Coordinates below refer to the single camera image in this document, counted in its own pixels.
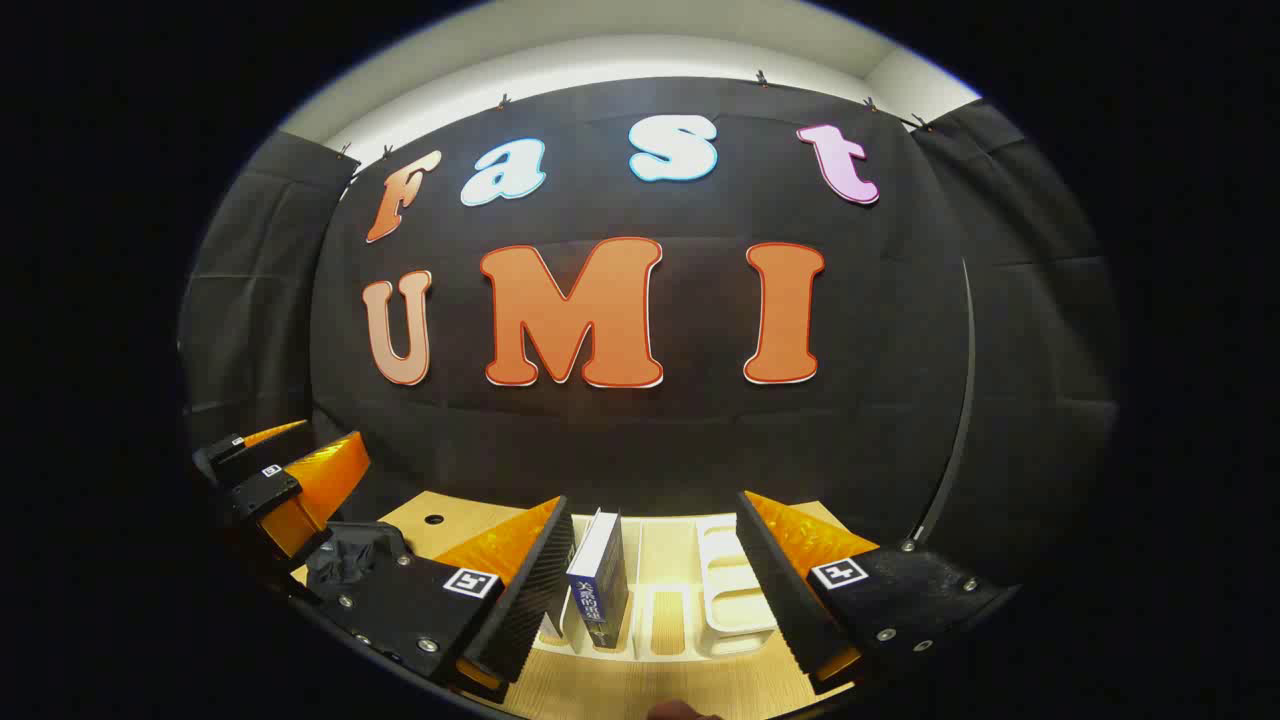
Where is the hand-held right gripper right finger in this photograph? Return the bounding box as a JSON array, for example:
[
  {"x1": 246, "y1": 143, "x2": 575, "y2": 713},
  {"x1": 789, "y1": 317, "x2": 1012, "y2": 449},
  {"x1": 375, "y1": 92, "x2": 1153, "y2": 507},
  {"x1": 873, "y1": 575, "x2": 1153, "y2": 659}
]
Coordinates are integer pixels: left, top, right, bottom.
[{"x1": 735, "y1": 489, "x2": 1021, "y2": 696}]

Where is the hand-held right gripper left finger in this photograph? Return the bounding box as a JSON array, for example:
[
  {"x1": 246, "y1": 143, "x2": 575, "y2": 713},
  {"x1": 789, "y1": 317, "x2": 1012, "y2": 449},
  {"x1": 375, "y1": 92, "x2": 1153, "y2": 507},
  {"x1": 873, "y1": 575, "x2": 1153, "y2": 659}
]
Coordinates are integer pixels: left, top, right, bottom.
[{"x1": 318, "y1": 494, "x2": 577, "y2": 701}]

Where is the white bookshelf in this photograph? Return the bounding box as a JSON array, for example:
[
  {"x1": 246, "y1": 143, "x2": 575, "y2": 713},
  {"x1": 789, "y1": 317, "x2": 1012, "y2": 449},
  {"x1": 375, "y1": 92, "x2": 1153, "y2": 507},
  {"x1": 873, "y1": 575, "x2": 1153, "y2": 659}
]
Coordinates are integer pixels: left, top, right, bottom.
[{"x1": 538, "y1": 510, "x2": 783, "y2": 663}]

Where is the blue spine book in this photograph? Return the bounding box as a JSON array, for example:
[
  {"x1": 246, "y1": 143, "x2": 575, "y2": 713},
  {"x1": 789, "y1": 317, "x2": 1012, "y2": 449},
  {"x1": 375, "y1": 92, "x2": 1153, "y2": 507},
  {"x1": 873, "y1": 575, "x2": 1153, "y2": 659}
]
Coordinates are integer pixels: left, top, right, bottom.
[{"x1": 566, "y1": 508, "x2": 631, "y2": 651}]

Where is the black schoolbag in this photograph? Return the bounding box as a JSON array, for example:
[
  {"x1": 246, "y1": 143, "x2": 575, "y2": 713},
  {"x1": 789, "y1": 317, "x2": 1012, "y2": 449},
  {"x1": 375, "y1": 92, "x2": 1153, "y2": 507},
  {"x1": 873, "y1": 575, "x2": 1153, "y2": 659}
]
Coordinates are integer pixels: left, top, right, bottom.
[{"x1": 303, "y1": 520, "x2": 413, "y2": 601}]

